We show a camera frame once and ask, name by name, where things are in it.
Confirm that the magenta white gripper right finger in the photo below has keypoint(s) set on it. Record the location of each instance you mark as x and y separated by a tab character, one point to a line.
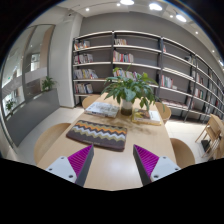
152	167

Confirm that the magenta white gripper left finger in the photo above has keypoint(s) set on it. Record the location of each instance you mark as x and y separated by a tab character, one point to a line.
75	167

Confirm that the zigzag patterned folded towel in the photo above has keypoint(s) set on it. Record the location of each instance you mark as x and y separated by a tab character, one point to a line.
101	135

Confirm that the wooden chair front right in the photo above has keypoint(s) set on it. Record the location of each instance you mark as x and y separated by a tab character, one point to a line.
183	154

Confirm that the wooden chair front left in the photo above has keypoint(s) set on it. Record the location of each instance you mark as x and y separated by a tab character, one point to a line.
46	140

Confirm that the book on right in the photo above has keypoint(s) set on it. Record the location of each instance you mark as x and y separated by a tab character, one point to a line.
146	117

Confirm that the wooden chair back right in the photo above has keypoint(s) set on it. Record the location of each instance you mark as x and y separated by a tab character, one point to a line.
164	111

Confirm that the open magazine on left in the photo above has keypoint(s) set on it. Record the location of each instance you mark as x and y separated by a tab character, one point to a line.
102	109

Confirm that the wooden chair back left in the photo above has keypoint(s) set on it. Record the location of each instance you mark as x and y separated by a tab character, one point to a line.
89	100

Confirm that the wooden folding chair far right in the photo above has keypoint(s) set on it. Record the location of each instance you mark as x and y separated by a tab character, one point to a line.
215	130

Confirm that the green potted plant in vase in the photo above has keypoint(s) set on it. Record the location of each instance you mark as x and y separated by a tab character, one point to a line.
126	90

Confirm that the small potted plant on ledge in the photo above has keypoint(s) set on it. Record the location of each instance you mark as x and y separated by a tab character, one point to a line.
47	84

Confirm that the large grey bookshelf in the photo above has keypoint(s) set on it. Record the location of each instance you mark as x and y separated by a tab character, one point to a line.
184	80

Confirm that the potted plant by window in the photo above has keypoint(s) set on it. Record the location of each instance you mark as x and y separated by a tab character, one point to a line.
9	105

